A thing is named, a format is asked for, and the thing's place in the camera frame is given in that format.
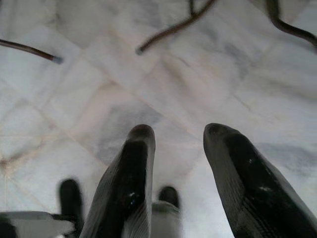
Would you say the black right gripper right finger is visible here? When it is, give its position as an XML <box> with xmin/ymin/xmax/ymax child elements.
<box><xmin>203</xmin><ymin>123</ymin><xmax>317</xmax><ymax>238</ymax></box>

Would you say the robot right leg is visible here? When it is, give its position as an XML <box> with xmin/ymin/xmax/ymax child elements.
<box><xmin>150</xmin><ymin>185</ymin><xmax>183</xmax><ymax>238</ymax></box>

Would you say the dark metal chair leg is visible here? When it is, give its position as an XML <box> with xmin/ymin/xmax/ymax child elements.
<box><xmin>135</xmin><ymin>0</ymin><xmax>216</xmax><ymax>55</ymax></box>
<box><xmin>266</xmin><ymin>0</ymin><xmax>317</xmax><ymax>54</ymax></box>
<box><xmin>0</xmin><ymin>39</ymin><xmax>62</xmax><ymax>64</ymax></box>

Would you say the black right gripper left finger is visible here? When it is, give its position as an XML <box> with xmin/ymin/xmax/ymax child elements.
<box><xmin>80</xmin><ymin>123</ymin><xmax>156</xmax><ymax>238</ymax></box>

